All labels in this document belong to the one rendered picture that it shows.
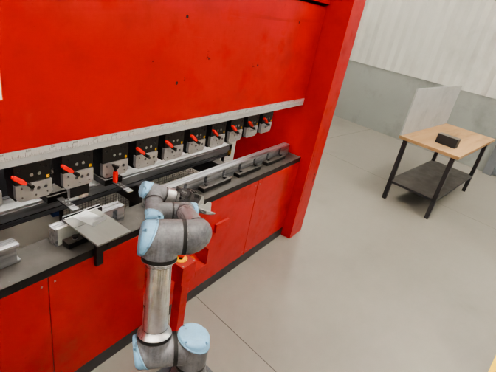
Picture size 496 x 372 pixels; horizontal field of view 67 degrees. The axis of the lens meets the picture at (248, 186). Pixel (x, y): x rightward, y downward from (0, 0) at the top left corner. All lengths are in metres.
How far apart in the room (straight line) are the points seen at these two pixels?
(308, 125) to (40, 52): 2.39
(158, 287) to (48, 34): 1.00
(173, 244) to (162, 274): 0.11
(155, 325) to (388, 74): 8.04
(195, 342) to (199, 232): 0.40
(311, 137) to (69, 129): 2.25
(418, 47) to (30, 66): 7.76
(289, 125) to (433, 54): 5.39
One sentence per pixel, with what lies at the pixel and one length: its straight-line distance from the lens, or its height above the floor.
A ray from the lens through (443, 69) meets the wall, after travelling 8.49.
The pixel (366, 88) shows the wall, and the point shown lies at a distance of 9.08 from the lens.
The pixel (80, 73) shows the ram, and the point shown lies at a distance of 1.75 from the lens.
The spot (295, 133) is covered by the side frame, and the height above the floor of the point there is 1.07.
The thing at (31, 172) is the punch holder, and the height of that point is 1.30.
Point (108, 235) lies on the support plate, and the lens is 1.88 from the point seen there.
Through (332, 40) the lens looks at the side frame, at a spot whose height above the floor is 1.91.
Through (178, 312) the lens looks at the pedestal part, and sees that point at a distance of 2.37.
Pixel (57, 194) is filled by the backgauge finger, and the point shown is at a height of 1.02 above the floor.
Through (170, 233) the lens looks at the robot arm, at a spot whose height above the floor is 1.39.
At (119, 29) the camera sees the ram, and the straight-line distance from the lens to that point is 1.82.
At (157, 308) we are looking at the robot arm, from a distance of 1.33.
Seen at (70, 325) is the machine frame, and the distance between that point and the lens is 2.22.
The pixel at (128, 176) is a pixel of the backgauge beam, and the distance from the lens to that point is 2.48.
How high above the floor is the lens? 2.07
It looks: 26 degrees down
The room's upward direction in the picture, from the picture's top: 11 degrees clockwise
